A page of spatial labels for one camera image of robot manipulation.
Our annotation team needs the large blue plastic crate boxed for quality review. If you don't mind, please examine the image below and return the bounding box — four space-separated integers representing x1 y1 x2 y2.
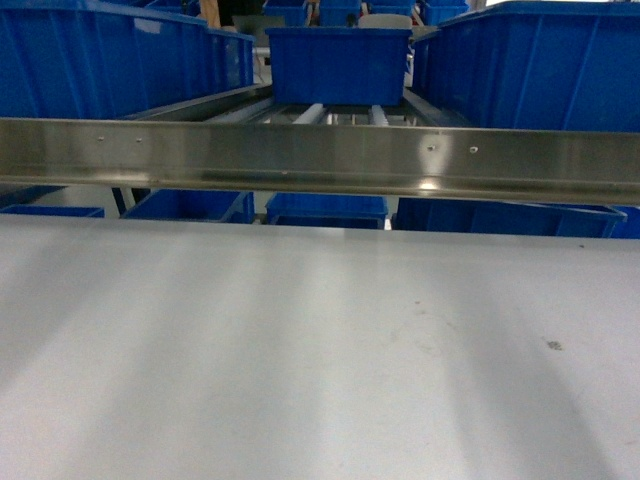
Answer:
266 27 411 106

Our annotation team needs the tilted blue gridded crate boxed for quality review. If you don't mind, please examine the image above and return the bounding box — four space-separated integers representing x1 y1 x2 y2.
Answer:
412 1 639 133

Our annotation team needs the blue crate left behind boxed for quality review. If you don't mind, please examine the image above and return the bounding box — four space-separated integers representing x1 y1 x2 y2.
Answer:
1 1 254 119

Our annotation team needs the low blue bin under rail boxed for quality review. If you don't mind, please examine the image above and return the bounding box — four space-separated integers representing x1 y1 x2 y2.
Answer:
391 198 627 238

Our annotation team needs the stainless steel shelf rail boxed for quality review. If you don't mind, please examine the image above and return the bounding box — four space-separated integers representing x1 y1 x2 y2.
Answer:
1 118 639 205

